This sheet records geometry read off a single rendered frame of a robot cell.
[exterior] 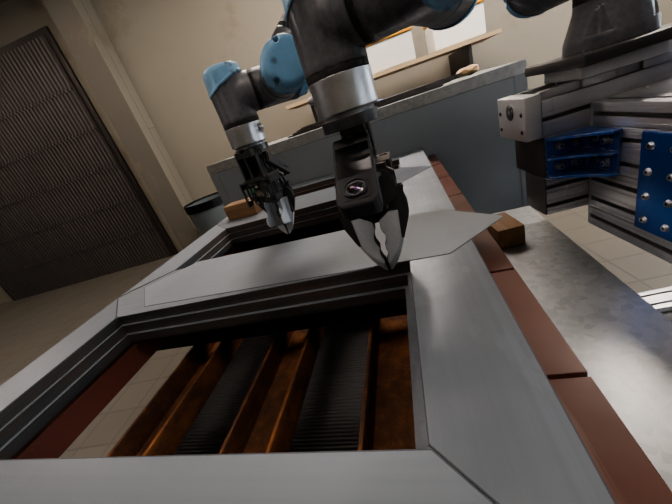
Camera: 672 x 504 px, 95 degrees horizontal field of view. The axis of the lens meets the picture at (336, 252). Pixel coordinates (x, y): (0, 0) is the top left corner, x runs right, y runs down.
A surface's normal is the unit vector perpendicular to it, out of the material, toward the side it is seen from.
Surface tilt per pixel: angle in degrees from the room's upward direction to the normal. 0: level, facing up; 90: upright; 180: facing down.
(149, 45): 90
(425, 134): 90
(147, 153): 90
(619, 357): 0
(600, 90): 90
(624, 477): 0
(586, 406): 0
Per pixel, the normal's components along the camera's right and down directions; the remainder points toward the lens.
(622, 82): -0.06, 0.43
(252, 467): -0.30, -0.87
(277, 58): 0.24, 0.33
